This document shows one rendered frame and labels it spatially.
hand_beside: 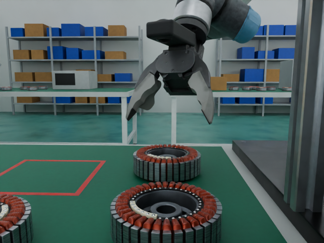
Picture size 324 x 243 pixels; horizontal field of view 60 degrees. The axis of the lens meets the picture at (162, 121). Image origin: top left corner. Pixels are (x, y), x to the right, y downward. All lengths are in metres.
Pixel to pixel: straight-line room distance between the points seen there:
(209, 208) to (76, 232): 0.14
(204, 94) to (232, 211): 0.18
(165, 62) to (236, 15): 0.21
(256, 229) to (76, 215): 0.20
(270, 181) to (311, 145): 0.11
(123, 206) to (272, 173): 0.24
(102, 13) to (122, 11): 0.48
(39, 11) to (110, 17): 1.72
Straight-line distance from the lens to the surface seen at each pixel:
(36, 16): 7.87
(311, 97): 0.31
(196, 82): 0.46
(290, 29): 7.00
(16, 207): 0.31
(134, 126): 3.75
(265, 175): 0.44
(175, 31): 0.45
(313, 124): 0.33
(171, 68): 0.49
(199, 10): 0.56
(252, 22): 0.66
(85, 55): 6.77
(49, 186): 0.46
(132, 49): 7.09
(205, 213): 0.27
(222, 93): 2.90
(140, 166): 0.44
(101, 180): 0.46
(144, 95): 0.50
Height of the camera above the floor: 0.91
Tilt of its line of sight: 9 degrees down
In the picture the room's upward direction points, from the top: straight up
